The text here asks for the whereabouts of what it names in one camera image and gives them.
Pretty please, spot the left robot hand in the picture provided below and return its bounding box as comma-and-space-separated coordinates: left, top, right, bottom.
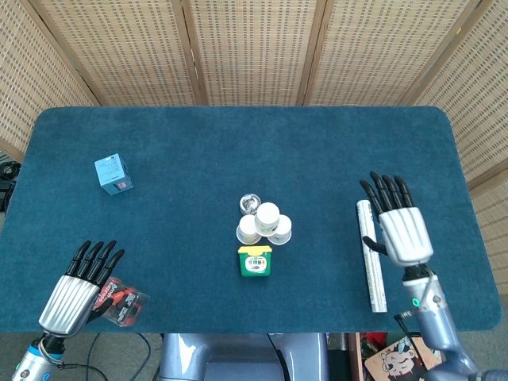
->
38, 239, 125, 338

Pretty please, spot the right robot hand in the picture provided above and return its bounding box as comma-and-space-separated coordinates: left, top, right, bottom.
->
359, 171, 434, 266

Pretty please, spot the white cup with blue flower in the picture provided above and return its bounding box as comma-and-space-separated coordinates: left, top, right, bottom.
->
236, 214, 263, 244
266, 214, 293, 246

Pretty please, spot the white cup with green leaves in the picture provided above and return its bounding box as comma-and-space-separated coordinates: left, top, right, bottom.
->
254, 202, 282, 237

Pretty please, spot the white rolled paper tube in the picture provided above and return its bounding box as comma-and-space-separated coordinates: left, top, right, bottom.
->
356, 199, 388, 314

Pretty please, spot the clear package with red items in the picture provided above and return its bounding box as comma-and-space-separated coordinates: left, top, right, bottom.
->
93, 276, 151, 329

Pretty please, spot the cartoon printed cardboard box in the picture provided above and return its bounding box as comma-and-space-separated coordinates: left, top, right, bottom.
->
364, 335, 444, 381

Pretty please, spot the light blue cardboard box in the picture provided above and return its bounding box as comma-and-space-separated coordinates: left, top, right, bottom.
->
94, 152, 134, 196

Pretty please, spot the black equipment on floor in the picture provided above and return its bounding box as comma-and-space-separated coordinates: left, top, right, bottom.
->
0, 160, 21, 212

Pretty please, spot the green tub with yellow lid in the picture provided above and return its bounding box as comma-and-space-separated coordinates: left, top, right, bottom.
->
237, 244, 274, 277

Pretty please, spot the grey robot torso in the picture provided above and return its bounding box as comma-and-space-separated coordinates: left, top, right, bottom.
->
158, 332, 330, 381

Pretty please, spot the woven bamboo folding screen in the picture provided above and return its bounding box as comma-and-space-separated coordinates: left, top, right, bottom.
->
0, 0, 508, 318

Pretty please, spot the black floor cable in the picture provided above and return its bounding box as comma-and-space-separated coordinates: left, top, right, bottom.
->
59, 332, 164, 381

